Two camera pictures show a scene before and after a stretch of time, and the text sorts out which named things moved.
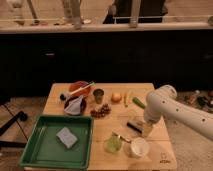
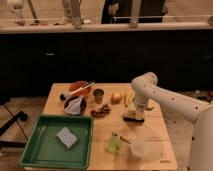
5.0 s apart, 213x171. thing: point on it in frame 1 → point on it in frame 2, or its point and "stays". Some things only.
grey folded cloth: x=74 y=107 stays
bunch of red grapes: x=104 y=110 stays
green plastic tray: x=59 y=142 stays
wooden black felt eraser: x=138 y=126 → x=132 y=115
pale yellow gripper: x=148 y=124 → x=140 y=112
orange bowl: x=83 y=92 stays
